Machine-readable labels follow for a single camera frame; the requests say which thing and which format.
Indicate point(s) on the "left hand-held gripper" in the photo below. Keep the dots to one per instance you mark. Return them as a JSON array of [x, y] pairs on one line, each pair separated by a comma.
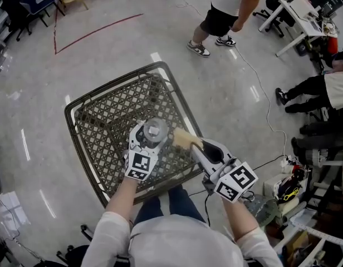
[[139, 165]]

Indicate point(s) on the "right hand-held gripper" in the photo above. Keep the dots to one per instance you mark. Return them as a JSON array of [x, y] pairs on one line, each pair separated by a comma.
[[235, 182]]

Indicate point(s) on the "clear glass jar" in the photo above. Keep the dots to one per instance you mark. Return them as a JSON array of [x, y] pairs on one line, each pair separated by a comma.
[[154, 129]]

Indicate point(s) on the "yellow sponge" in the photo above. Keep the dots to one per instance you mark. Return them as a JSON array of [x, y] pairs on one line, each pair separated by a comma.
[[185, 138]]

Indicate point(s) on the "person's right forearm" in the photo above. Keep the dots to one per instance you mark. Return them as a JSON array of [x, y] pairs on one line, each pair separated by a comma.
[[241, 218]]

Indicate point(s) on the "person's left forearm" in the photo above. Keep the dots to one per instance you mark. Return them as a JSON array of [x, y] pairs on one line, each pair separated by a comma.
[[121, 199]]

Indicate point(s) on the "woven wicker glass-top table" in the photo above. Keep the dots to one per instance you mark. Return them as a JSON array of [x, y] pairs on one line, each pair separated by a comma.
[[110, 113]]

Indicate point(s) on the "person's blue jeans legs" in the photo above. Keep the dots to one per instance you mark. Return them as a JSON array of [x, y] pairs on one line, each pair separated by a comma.
[[182, 204]]

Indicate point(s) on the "white appliance box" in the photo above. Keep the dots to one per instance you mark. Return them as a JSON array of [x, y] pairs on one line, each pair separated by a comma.
[[270, 186]]

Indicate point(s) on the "white power strip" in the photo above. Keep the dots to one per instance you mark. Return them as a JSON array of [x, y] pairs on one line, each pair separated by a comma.
[[285, 163]]

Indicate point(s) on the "person's white shirt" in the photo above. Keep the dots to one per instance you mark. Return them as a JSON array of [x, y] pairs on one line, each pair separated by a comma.
[[182, 243]]

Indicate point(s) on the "grey foam roll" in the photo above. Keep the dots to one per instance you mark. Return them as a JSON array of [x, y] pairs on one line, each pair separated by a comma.
[[295, 210]]

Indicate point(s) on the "black office chair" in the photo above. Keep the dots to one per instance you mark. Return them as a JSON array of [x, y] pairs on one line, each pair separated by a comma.
[[274, 1], [77, 256], [14, 10]]

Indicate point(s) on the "white metal rack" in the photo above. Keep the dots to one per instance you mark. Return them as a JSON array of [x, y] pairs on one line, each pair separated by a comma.
[[322, 234]]

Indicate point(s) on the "white papers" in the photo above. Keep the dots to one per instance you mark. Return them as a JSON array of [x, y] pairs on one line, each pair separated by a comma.
[[10, 210]]

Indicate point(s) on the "white desk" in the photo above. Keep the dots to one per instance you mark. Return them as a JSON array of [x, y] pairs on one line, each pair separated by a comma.
[[288, 10]]

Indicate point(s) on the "white rectangular case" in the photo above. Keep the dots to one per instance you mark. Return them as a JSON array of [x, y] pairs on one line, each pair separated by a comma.
[[302, 5]]

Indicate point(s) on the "blue chair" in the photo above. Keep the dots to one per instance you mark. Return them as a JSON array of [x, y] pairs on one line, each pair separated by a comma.
[[35, 0]]

